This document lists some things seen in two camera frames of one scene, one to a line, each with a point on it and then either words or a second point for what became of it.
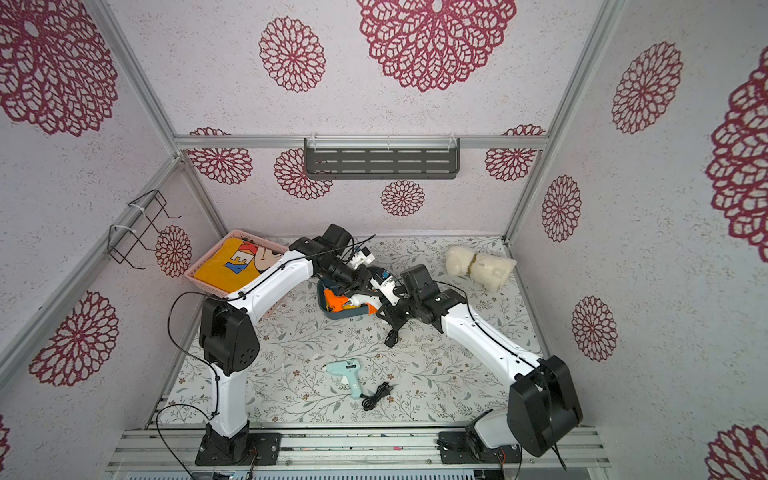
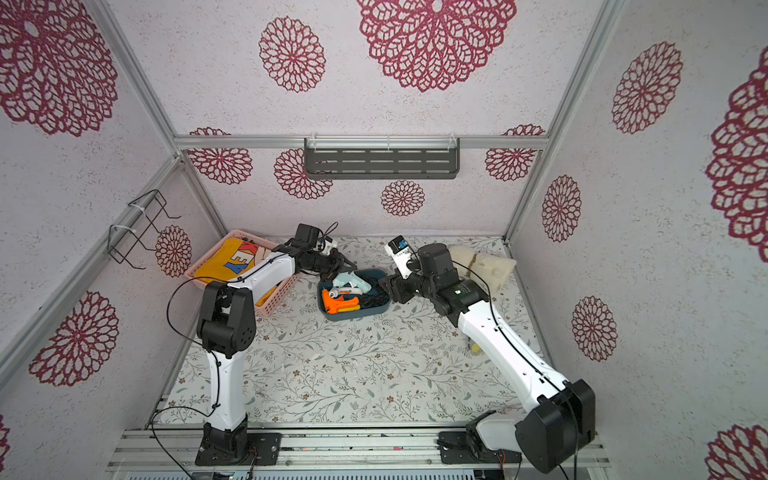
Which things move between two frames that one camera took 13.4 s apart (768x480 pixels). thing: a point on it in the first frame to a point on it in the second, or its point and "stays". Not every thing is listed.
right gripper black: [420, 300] to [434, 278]
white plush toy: [486, 270] stays
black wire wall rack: [125, 243] stays
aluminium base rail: [342, 449] stays
